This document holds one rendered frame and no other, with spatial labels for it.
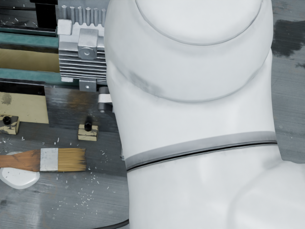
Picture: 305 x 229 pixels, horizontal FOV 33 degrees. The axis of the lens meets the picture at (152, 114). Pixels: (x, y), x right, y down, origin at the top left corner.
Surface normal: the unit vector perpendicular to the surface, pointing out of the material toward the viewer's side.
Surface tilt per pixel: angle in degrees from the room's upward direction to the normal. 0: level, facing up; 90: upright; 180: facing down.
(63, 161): 3
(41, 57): 90
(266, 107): 59
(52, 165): 0
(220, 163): 21
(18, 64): 90
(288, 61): 0
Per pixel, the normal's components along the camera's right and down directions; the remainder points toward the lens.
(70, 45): 0.09, -0.54
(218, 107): 0.15, -0.11
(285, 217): -0.05, -0.39
